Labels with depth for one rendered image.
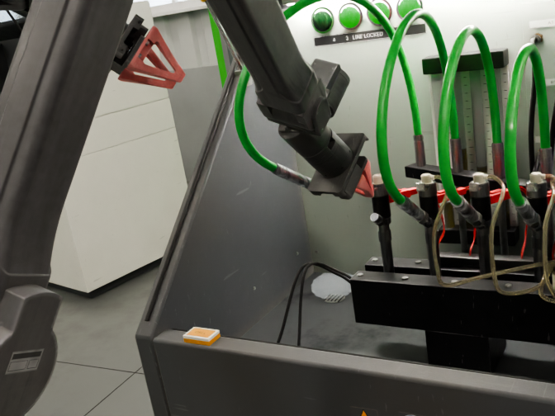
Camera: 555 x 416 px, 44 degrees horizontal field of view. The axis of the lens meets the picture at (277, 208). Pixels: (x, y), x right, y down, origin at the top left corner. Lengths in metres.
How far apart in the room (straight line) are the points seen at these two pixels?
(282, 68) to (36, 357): 0.42
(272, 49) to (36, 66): 0.32
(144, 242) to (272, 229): 2.76
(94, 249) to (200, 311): 2.74
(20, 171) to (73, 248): 3.42
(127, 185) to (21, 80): 3.55
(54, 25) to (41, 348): 0.22
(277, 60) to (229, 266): 0.61
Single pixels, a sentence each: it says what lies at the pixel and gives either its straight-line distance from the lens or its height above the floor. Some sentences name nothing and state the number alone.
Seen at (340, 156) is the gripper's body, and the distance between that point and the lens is 0.97.
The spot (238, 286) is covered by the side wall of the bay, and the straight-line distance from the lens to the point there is 1.31.
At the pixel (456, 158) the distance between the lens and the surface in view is 1.21.
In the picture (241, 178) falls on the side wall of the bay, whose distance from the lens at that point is 1.31.
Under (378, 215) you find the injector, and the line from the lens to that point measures 1.09.
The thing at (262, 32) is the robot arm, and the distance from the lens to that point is 0.71.
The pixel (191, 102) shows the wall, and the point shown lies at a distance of 6.04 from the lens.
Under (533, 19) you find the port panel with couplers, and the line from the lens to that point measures 1.27.
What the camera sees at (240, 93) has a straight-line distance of 1.01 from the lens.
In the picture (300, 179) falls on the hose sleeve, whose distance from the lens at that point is 1.08.
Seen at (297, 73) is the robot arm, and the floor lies 1.35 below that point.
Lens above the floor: 1.43
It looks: 17 degrees down
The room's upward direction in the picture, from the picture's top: 10 degrees counter-clockwise
